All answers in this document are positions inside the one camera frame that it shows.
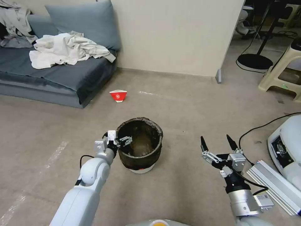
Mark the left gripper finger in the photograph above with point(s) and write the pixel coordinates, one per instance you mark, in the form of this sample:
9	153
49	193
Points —
122	143
126	138

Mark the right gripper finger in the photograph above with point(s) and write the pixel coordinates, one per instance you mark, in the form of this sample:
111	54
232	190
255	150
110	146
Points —
232	144
210	158

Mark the trash can with black bag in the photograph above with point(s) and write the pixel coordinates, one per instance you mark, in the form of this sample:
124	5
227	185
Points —
141	160

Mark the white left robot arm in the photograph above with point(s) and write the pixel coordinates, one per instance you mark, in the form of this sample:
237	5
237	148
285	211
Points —
82	188

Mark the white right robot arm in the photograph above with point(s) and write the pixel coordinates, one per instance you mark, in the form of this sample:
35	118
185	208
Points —
244	204

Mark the crushed red paper cup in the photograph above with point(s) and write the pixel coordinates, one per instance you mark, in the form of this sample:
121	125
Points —
118	96

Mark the white rounded machine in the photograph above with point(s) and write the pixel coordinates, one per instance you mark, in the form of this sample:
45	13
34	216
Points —
288	146

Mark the black round-base stand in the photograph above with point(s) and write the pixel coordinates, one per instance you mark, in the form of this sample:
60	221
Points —
254	61

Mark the beige plastic stool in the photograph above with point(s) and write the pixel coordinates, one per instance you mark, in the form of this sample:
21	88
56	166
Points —
279	70
290	16

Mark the blue grey sofa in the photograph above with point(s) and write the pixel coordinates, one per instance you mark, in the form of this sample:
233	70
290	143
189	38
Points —
58	77

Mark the crumpled white garment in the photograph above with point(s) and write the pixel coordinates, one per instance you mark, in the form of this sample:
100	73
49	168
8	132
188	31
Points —
63	48

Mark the person's leg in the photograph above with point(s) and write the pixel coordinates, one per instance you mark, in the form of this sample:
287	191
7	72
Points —
243	26

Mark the large blue grey cushion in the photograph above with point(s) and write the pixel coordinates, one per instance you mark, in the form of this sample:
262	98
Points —
89	21

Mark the small blue grey cushion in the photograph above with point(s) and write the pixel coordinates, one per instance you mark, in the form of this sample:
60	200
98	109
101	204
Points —
43	28

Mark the crumpled grey garment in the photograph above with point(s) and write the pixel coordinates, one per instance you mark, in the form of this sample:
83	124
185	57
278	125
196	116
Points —
14	21

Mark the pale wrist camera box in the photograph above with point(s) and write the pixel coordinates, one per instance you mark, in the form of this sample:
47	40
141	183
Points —
237	162
112	135

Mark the silver aluminium rail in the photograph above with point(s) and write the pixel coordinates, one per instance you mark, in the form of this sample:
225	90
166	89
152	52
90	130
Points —
272	183

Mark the grey partition foot bracket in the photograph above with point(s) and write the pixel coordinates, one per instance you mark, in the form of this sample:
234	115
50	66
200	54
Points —
219	75

